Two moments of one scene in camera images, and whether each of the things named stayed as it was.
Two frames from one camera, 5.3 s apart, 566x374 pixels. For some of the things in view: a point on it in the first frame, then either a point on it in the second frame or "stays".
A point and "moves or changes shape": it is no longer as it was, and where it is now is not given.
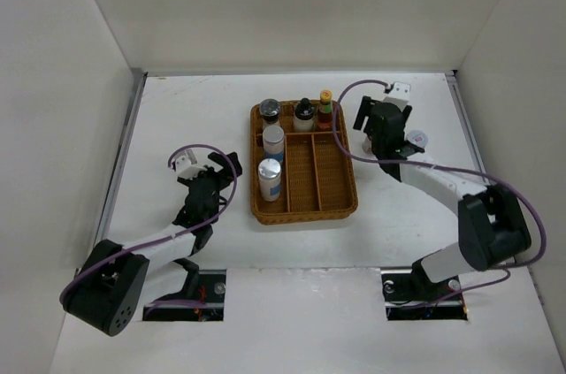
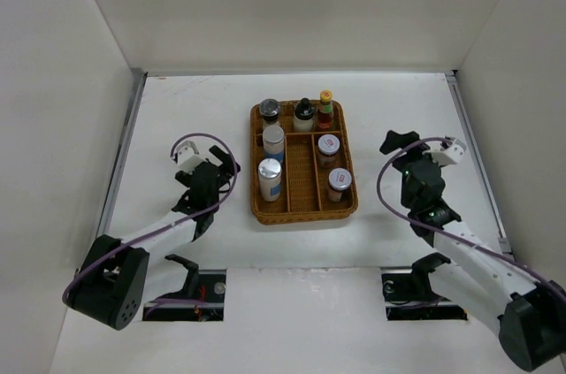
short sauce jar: [417, 137] moves or changes shape
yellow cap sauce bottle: [325, 110] stays
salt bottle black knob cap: [303, 118] stays
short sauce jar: [367, 145] -> [328, 147]
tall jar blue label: [270, 179] stays
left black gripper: [223, 178] stays
